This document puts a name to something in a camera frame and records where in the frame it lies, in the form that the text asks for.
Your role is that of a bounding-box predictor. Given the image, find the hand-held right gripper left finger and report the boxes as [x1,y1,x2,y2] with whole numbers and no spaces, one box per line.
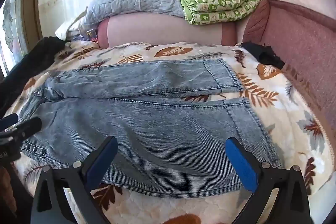
[31,135,118,224]

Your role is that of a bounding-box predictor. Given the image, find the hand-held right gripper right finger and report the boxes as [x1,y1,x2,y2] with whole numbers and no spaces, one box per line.
[225,136,314,224]

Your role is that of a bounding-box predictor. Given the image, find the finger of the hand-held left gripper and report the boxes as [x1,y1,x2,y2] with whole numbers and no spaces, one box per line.
[0,117,42,141]
[0,113,18,128]

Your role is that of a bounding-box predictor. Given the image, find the light blue denim pants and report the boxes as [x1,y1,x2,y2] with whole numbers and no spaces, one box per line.
[18,57,284,198]

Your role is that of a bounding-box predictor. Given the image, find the large black garment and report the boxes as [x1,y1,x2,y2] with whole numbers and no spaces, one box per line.
[0,36,67,118]

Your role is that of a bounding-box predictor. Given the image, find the leaf print fleece blanket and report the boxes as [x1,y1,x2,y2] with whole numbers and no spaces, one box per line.
[10,40,336,224]

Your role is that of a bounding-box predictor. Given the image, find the glass panel door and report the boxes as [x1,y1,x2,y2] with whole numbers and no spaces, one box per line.
[0,0,44,76]

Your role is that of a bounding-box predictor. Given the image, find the white pillow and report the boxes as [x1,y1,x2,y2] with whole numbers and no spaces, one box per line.
[55,14,88,41]

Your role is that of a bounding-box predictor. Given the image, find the small black cloth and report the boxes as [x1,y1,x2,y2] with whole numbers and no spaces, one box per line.
[241,42,286,70]

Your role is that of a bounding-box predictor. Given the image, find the pink and red sofa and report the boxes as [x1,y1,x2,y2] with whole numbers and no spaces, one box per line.
[97,0,336,140]

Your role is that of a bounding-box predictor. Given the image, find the green patterned quilt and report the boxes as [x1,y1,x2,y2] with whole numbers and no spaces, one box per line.
[168,0,263,26]

